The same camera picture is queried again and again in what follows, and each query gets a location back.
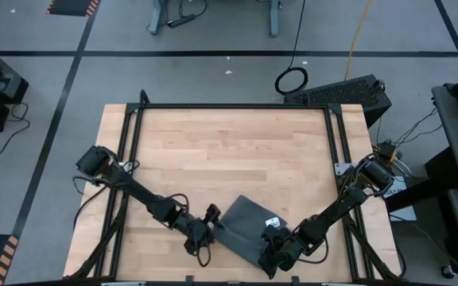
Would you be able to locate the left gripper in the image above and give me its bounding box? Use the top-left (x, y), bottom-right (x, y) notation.
top-left (175, 203), bottom-right (226, 257)

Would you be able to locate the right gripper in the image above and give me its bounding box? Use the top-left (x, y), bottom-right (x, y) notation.
top-left (257, 225), bottom-right (306, 280)

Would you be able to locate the black perforated computer case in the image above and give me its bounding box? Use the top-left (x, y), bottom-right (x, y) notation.
top-left (283, 74), bottom-right (393, 128)

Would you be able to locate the black power strip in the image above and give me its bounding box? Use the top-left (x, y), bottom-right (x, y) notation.
top-left (167, 14), bottom-right (197, 29)

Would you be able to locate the black power hub with plugs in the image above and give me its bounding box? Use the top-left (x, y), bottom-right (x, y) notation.
top-left (375, 138), bottom-right (403, 164)

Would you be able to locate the black desk base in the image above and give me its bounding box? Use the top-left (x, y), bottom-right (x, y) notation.
top-left (386, 146), bottom-right (458, 214)

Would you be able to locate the black aluminium table frame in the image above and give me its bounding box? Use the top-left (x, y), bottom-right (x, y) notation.
top-left (69, 90), bottom-right (403, 281)

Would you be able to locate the black hanging cable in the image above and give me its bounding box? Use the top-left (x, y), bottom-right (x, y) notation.
top-left (274, 0), bottom-right (309, 96)

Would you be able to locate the dark grey towel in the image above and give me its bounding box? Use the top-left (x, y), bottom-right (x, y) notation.
top-left (215, 194), bottom-right (290, 269)

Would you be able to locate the yellow hanging cable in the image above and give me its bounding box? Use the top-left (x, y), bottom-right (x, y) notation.
top-left (343, 0), bottom-right (373, 82)

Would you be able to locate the white paper sheet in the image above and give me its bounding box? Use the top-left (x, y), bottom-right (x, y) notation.
top-left (383, 176), bottom-right (417, 222)

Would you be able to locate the grey table leg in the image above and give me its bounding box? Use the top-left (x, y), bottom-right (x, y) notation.
top-left (148, 0), bottom-right (169, 36)
top-left (269, 0), bottom-right (282, 38)

